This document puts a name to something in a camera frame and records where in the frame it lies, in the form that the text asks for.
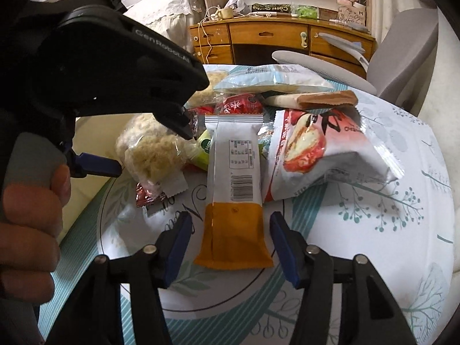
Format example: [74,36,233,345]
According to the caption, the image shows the white orange snack bar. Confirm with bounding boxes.
[194,114,274,270]

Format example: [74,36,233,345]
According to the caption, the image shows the large light blue snack bag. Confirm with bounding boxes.
[213,64,334,94]

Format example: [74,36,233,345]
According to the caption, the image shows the person's left hand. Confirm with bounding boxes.
[1,165,71,304]

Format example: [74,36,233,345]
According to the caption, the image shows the white plastic tray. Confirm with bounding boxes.
[57,112,141,242]

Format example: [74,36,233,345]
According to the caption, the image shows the tree pattern tablecloth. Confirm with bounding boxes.
[39,93,455,344]

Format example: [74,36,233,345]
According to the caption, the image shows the white lace cloth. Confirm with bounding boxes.
[124,0,205,52]

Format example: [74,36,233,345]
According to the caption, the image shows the dark red candy packet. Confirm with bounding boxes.
[136,183,168,208]

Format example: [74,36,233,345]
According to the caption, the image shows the clear bag pale puffs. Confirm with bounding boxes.
[115,113,189,198]

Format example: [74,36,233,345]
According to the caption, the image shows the green small packet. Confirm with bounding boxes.
[186,129,211,171]

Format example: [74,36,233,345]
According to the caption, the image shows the white red apple snack bag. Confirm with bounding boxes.
[262,108,404,202]

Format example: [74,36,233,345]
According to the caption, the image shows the red round snack packet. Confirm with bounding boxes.
[214,93,264,114]

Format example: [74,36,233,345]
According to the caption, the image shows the wooden desk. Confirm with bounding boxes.
[189,17,377,78]

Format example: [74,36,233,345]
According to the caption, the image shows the brown flat snack packet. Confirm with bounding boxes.
[264,90,358,111]

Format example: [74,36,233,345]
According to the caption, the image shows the grey office chair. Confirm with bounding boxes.
[272,9,438,111]

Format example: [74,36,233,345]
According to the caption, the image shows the white charging cable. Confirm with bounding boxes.
[195,5,220,62]

